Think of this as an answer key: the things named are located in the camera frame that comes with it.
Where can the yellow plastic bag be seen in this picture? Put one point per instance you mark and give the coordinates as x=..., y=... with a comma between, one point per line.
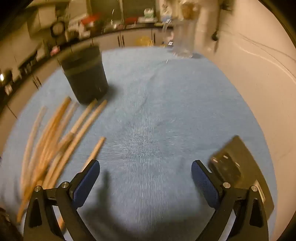
x=144, y=41

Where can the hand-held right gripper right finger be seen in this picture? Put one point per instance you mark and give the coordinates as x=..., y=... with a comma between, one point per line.
x=204, y=183

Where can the clear plastic measuring cup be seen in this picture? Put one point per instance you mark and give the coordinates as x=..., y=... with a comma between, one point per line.
x=183, y=39

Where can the black rice cooker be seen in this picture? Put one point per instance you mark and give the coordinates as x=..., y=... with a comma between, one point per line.
x=57, y=28

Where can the dark grey utensil holder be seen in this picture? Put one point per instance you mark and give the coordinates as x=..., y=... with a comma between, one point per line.
x=85, y=76

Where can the blue tablecloth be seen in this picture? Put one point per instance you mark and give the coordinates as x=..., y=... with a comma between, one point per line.
x=161, y=104

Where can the clear hanging plastic bags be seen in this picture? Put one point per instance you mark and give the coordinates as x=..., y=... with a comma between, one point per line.
x=187, y=10

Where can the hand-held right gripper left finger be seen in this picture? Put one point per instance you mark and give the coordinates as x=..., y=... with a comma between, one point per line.
x=86, y=183

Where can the bunch of wooden chopsticks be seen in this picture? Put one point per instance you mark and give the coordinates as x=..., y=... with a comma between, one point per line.
x=49, y=139

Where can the black flat device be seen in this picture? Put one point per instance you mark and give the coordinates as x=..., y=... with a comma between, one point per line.
x=245, y=157

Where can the kitchen window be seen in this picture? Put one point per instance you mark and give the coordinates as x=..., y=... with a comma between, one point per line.
x=138, y=9

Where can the red plastic basin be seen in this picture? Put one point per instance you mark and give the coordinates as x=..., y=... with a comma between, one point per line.
x=91, y=19

